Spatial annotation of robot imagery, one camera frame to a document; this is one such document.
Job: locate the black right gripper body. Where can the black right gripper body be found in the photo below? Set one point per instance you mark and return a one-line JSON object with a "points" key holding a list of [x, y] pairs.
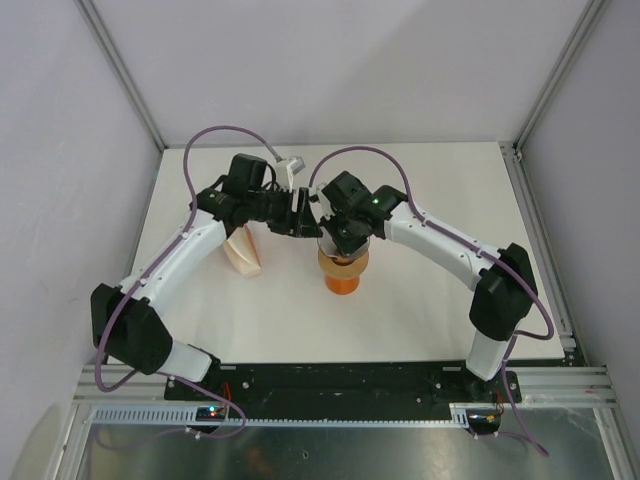
{"points": [[344, 232]]}

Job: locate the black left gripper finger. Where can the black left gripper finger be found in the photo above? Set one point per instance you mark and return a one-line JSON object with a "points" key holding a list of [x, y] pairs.
{"points": [[285, 228], [306, 223]]}

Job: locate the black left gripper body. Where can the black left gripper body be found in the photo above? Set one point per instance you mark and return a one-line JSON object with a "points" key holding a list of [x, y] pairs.
{"points": [[274, 207]]}

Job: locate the clear pink glass dripper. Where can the clear pink glass dripper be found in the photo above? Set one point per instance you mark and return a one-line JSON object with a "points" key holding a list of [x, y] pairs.
{"points": [[352, 257]]}

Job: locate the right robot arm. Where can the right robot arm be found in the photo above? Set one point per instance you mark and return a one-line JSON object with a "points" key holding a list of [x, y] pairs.
{"points": [[501, 280]]}

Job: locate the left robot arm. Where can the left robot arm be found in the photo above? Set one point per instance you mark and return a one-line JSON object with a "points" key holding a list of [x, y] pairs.
{"points": [[127, 319]]}

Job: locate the orange glass coffee carafe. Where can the orange glass coffee carafe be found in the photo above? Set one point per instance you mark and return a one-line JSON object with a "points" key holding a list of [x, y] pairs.
{"points": [[341, 286]]}

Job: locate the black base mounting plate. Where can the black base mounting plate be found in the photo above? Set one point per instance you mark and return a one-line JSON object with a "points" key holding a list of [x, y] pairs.
{"points": [[349, 390]]}

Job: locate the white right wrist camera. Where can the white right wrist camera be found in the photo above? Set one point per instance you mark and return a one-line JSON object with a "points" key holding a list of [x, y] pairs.
{"points": [[317, 195]]}

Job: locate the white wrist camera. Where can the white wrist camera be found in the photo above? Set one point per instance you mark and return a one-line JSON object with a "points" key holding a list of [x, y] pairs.
{"points": [[317, 195], [285, 171]]}

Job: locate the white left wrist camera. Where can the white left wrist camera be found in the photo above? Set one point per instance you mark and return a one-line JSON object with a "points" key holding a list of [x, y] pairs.
{"points": [[285, 171]]}

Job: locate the aluminium side rail right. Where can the aluminium side rail right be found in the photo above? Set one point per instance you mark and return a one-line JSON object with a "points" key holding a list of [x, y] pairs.
{"points": [[539, 239]]}

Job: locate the aluminium frame post left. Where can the aluminium frame post left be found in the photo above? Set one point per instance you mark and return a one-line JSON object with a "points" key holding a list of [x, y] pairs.
{"points": [[114, 58]]}

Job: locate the aluminium frame post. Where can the aluminium frame post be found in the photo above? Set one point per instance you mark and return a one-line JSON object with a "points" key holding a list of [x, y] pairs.
{"points": [[114, 58], [570, 52]]}

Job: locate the grey slotted cable duct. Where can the grey slotted cable duct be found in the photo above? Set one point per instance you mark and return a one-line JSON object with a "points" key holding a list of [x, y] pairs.
{"points": [[196, 415]]}

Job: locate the aluminium frame post right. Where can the aluminium frame post right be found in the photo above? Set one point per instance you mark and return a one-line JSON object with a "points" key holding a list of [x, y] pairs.
{"points": [[570, 52]]}

